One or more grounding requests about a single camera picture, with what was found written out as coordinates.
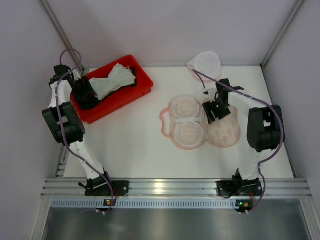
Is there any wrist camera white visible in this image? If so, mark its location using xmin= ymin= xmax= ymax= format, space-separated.
xmin=203 ymin=88 xmax=218 ymax=103
xmin=72 ymin=69 xmax=82 ymax=81

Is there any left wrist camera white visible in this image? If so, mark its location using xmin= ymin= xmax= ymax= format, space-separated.
xmin=72 ymin=69 xmax=82 ymax=81

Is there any slotted cable duct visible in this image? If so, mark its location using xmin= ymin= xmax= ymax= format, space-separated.
xmin=51 ymin=198 xmax=251 ymax=210

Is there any pale green bra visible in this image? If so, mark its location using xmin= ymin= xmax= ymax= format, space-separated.
xmin=89 ymin=63 xmax=136 ymax=101

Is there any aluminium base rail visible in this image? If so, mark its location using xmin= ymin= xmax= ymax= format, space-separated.
xmin=41 ymin=177 xmax=312 ymax=199

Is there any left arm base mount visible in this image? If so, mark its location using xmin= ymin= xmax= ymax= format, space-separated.
xmin=82 ymin=179 xmax=129 ymax=197

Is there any black bra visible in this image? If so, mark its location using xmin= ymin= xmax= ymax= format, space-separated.
xmin=108 ymin=64 xmax=136 ymax=92

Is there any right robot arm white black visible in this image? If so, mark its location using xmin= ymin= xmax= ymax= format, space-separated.
xmin=202 ymin=78 xmax=285 ymax=198

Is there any floral pink laundry bag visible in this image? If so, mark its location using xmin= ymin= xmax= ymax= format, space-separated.
xmin=159 ymin=96 xmax=241 ymax=150

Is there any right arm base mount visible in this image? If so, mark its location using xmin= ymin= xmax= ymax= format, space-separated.
xmin=217 ymin=178 xmax=263 ymax=199

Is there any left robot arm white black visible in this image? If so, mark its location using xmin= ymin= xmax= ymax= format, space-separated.
xmin=42 ymin=64 xmax=115 ymax=198

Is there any red plastic bin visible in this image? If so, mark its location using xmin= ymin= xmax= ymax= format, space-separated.
xmin=70 ymin=55 xmax=154 ymax=124

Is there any white mesh laundry bag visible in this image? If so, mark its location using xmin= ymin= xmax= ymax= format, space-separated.
xmin=187 ymin=51 xmax=221 ymax=81

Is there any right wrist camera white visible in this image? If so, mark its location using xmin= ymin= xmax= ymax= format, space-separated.
xmin=203 ymin=88 xmax=218 ymax=103

